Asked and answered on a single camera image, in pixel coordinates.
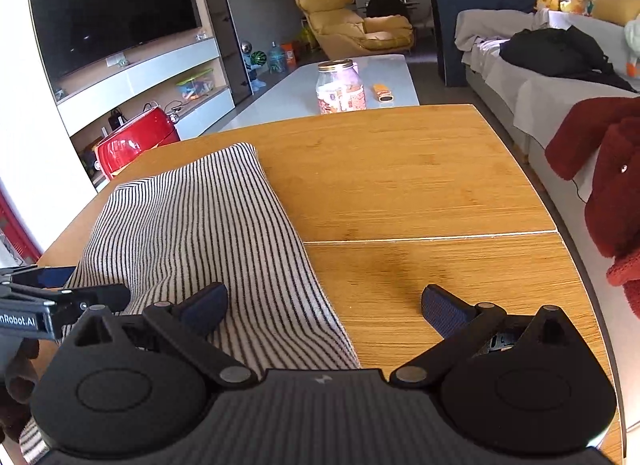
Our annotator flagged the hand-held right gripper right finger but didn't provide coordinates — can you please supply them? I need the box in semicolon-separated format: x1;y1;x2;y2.
389;284;588;391

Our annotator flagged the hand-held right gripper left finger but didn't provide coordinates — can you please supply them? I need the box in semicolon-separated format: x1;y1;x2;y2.
60;281;253;391

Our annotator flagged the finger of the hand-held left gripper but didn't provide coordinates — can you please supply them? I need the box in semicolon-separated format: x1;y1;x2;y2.
45;284;132;319
0;266;77;296

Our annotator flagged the black white striped garment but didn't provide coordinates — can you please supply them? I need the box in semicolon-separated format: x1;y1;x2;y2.
19;142;361;463

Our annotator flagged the person's left hand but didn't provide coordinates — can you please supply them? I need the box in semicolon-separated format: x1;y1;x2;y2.
0;340;41;445

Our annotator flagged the red barrel-shaped bin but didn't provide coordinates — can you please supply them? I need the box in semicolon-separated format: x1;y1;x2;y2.
95;106;182;180

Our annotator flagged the dark red fleece garment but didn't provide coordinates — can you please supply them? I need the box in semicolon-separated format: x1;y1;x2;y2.
545;97;640;288

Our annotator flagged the clear plastic storage box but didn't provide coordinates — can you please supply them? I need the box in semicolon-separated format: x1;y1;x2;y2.
176;76;216;102

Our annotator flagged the white coffee table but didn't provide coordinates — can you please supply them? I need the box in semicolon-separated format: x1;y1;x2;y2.
200;54;421;138

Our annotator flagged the sofa with grey cover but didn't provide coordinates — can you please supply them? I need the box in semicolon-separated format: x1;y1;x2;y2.
454;0;640;306

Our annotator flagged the round metal tin lid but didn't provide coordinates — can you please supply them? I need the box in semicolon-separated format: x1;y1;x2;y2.
315;59;368;116

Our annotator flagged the toy robot figure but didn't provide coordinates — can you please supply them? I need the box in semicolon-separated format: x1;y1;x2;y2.
241;40;268;93

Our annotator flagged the blue water bottle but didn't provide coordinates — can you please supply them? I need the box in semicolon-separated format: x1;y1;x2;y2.
267;42;288;74

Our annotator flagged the dark fish tank cabinet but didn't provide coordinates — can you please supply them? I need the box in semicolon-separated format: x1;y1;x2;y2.
429;0;546;88

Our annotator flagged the black jacket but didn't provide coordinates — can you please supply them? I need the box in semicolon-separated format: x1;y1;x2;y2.
499;25;638;93

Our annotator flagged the large flat television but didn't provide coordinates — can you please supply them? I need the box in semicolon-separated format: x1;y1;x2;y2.
25;0;203;80

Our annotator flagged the yellow lounge chair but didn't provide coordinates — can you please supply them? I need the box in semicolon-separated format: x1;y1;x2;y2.
292;0;416;58

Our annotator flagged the dark dining chair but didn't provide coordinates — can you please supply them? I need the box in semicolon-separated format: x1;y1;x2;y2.
367;0;407;18

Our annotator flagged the white goose plush toy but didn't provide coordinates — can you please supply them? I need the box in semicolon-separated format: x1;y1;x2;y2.
622;15;640;78

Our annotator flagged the yellow cushion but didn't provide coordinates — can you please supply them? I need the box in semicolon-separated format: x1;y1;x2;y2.
592;0;640;28

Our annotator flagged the red metal frame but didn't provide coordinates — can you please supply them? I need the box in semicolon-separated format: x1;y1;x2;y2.
0;190;43;266

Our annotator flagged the white wall shelf unit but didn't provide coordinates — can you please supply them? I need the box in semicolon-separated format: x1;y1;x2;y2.
52;0;251;190

